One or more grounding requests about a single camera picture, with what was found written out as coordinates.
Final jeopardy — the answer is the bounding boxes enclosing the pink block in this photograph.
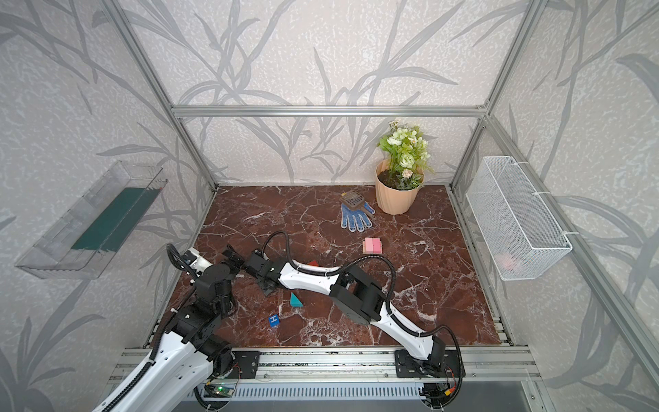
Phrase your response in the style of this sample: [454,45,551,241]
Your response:
[372,238,383,254]
[362,238,374,254]

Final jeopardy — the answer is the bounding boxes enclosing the blue dotted work glove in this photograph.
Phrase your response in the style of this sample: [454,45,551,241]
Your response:
[341,203,375,233]

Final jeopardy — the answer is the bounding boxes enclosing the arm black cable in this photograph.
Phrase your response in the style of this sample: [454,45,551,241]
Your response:
[100,243,199,412]
[260,230,464,392]

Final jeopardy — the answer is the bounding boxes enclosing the green circuit board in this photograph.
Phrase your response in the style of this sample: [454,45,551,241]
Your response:
[204,383,235,398]

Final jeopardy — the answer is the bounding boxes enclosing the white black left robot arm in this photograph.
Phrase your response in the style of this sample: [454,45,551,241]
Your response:
[95,244,245,411]

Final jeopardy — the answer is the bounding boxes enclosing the brown plastic slotted scoop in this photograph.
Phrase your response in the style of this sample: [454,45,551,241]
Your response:
[340,191,366,210]

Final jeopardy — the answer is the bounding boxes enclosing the peach ribbed flower pot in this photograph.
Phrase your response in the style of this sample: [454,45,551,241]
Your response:
[375,160,420,216]

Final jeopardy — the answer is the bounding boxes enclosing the teal triangle wood block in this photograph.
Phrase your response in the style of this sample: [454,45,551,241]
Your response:
[290,293,304,308]

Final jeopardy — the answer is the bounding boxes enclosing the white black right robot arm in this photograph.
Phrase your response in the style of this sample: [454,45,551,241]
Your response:
[244,253,446,377]

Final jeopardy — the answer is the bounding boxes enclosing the blue letter cube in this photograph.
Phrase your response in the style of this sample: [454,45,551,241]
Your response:
[269,314,281,328]

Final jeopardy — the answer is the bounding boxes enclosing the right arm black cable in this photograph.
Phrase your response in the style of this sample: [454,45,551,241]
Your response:
[260,230,464,392]

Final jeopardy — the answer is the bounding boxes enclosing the clear plastic wall tray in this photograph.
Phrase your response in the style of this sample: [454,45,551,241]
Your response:
[15,161,167,280]

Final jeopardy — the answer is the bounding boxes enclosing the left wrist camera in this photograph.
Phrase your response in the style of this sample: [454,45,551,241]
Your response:
[182,248,213,276]

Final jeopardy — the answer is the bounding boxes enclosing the white wire mesh basket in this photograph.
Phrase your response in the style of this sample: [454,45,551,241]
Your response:
[466,156,573,281]

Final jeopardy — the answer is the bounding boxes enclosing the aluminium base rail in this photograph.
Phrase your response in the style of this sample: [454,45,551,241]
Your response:
[227,346,542,384]

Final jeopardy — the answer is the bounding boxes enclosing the aluminium cage frame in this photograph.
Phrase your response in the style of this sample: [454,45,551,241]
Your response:
[101,1,658,381]

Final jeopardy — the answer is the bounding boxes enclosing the pink object in basket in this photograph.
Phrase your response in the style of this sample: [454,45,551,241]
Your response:
[494,252,523,271]

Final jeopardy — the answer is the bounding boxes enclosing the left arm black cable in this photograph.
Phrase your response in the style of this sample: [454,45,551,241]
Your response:
[100,243,199,412]

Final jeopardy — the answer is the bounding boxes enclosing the green white artificial flowers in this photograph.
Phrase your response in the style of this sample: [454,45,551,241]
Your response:
[378,120,430,192]

